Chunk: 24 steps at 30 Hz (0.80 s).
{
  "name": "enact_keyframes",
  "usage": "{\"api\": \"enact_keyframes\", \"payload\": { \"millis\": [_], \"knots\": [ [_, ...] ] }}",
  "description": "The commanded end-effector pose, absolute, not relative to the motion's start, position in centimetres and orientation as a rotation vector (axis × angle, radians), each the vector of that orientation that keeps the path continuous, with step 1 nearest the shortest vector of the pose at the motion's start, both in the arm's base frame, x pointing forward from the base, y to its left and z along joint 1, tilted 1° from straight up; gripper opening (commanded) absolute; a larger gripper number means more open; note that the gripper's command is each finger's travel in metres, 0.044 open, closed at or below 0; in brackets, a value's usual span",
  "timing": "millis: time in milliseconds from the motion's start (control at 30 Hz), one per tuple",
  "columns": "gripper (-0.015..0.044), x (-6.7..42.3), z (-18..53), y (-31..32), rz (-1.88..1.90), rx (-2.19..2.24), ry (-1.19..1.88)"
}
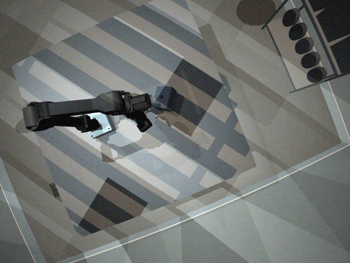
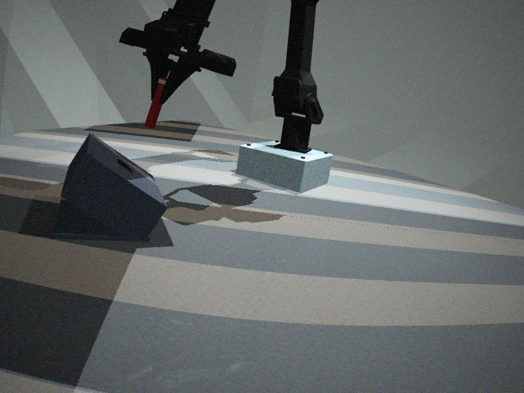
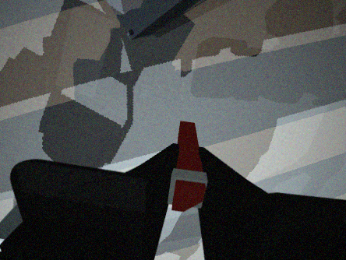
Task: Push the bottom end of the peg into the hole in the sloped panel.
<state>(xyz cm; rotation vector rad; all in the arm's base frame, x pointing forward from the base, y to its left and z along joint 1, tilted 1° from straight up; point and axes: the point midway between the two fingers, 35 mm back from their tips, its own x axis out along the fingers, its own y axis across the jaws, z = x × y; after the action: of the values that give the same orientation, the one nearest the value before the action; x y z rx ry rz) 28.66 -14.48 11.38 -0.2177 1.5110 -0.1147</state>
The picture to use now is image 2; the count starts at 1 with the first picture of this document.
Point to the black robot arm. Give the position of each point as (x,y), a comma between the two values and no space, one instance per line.
(294,91)

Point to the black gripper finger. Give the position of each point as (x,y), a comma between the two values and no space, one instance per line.
(178,74)
(160,67)

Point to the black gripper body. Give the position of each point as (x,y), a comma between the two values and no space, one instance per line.
(206,59)

